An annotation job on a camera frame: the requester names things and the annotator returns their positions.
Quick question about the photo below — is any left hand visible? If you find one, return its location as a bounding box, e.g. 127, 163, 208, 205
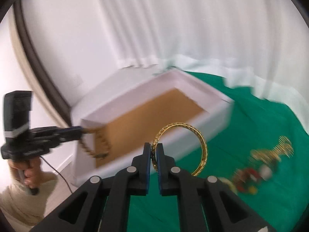
8, 157, 42, 195

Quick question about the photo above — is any black cable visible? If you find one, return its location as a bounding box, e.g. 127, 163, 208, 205
39, 155, 75, 195

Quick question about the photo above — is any white cardboard box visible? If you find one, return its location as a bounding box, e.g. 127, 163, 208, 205
71, 68, 234, 186

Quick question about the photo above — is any left forearm cream sleeve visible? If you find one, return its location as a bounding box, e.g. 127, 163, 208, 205
1, 172, 58, 231

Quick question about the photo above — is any black camera box left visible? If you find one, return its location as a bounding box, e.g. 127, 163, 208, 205
3, 91, 32, 142

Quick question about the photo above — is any red beaded bracelet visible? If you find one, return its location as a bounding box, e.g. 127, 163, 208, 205
233, 166, 273, 195

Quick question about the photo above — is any dark door frame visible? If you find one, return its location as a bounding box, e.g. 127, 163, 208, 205
12, 0, 72, 127

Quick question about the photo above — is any green cloth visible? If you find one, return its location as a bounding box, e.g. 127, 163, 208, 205
101, 70, 309, 232

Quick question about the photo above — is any dark beaded bracelet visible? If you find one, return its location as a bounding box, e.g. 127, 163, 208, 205
79, 125, 112, 160

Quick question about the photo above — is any gold bangle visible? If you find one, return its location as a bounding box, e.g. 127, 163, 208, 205
150, 122, 208, 177

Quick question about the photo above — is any cream white bangle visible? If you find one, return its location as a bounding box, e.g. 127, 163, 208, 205
218, 177, 238, 195

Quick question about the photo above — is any gold ornate earring jewelry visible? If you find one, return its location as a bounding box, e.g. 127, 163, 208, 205
249, 136, 294, 166

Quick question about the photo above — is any white curtain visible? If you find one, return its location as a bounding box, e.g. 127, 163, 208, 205
98, 0, 308, 129

